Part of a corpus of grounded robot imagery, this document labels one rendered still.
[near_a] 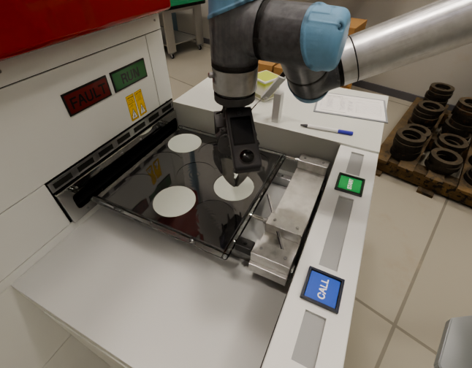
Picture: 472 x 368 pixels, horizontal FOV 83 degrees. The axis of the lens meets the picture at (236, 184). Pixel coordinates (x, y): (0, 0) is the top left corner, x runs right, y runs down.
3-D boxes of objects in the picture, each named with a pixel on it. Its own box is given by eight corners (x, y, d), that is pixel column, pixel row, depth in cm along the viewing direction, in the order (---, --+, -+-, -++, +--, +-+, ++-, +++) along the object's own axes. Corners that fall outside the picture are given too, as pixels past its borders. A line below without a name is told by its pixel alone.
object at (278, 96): (258, 119, 78) (261, 73, 69) (263, 113, 80) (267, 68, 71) (278, 124, 76) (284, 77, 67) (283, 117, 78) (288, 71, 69)
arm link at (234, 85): (262, 72, 40) (209, 75, 40) (261, 101, 44) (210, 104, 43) (253, 55, 46) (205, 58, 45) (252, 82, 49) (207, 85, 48)
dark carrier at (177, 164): (98, 197, 64) (96, 196, 64) (179, 128, 87) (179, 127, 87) (223, 250, 54) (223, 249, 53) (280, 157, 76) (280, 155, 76)
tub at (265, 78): (248, 95, 89) (248, 74, 85) (264, 89, 93) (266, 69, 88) (263, 103, 85) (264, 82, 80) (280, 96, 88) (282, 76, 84)
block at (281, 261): (250, 259, 54) (250, 251, 52) (256, 247, 56) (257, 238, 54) (288, 276, 51) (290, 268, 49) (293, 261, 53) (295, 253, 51)
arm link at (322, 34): (350, 41, 41) (281, 32, 44) (356, -12, 30) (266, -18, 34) (332, 92, 41) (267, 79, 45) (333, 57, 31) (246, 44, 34)
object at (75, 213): (70, 221, 65) (52, 193, 59) (176, 133, 94) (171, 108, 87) (75, 223, 65) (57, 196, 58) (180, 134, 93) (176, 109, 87)
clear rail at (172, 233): (90, 201, 64) (88, 197, 63) (94, 198, 65) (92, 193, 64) (226, 262, 52) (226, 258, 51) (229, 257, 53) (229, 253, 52)
